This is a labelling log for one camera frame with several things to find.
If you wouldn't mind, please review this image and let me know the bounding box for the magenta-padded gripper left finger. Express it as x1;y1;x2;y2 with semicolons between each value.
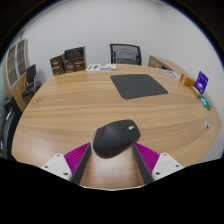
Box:
40;142;92;185

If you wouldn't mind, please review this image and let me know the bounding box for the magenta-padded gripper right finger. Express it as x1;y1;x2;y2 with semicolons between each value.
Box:
132;142;185;184

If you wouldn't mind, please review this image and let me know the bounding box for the black computer mouse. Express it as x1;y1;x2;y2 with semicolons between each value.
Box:
92;119;141;159

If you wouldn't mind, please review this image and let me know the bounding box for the dark grey mouse pad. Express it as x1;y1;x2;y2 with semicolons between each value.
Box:
110;73;169;100

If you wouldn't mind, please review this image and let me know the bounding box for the black leather office chair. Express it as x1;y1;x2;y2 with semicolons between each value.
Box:
0;96;23;159

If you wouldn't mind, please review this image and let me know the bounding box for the green small box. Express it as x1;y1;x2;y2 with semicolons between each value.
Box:
199;94;213;111

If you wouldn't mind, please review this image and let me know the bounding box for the yellow small box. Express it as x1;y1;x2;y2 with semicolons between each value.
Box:
190;85;202;98

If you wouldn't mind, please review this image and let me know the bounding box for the orange cardboard box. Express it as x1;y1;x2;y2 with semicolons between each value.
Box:
179;73;196;88

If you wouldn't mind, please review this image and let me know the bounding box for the round clear disc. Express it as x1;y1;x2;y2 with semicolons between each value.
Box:
159;68;180;79

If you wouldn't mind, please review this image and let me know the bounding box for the purple standing card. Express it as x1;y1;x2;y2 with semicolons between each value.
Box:
194;70;209;95

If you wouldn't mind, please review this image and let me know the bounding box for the white printed sheet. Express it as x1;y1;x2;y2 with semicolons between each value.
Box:
85;63;117;72

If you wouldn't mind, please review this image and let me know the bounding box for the small brown cardboard box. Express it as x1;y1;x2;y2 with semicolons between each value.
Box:
49;54;66;77

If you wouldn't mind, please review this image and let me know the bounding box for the small black chair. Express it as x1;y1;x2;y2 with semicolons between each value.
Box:
21;64;43;98

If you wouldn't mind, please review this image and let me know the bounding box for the wooden shelf cabinet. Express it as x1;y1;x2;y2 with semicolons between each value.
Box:
2;38;34;111

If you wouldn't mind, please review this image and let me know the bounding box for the large dark brown box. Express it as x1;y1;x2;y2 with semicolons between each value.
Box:
63;46;88;74

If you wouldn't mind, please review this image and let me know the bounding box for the wooden side cabinet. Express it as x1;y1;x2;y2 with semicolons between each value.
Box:
147;54;188;79

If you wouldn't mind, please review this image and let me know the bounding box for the grey backpack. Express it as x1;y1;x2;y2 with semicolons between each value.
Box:
114;48;138;65

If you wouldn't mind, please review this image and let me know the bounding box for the black mesh office chair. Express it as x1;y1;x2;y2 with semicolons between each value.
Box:
109;43;143;66

